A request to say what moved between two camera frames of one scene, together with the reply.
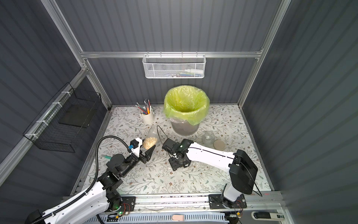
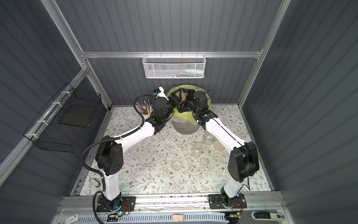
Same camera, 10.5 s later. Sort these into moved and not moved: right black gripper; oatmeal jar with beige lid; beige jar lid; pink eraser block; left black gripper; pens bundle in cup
Moved: left black gripper; right black gripper
Not moved: oatmeal jar with beige lid; beige jar lid; pink eraser block; pens bundle in cup
